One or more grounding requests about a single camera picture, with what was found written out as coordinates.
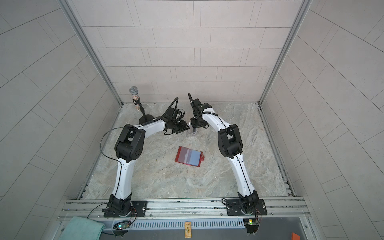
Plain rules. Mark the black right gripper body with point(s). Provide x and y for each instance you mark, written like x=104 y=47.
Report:
x=198 y=122

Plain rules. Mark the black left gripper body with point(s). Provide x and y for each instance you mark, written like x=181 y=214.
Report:
x=177 y=126

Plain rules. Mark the red leather card holder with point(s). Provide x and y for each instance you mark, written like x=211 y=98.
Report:
x=189 y=157

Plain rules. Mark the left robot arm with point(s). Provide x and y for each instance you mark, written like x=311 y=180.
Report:
x=129 y=148

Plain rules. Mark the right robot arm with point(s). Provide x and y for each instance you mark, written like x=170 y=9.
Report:
x=230 y=145

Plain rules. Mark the microphone on black stand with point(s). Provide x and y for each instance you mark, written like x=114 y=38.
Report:
x=137 y=102

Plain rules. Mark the small wooden block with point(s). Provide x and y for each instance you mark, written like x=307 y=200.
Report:
x=188 y=230

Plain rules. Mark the right circuit board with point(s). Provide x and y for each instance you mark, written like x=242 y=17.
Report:
x=251 y=225

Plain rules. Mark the left green circuit board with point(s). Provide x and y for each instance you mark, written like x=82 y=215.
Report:
x=121 y=228

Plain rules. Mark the teal cloth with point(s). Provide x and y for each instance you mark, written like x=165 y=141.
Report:
x=82 y=229

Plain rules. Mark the orange object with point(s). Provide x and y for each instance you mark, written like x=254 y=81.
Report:
x=295 y=236

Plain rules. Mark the aluminium corner profile right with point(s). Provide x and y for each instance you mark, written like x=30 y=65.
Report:
x=288 y=42

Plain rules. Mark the aluminium corner profile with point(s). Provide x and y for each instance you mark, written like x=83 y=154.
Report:
x=288 y=42
x=68 y=12

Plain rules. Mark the aluminium corner profile left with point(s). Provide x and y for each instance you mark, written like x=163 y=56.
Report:
x=68 y=12

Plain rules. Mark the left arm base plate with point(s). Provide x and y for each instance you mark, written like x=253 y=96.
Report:
x=135 y=208

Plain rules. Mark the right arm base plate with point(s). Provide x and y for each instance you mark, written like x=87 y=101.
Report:
x=234 y=208

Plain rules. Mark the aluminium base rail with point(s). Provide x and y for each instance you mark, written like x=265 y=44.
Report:
x=171 y=214

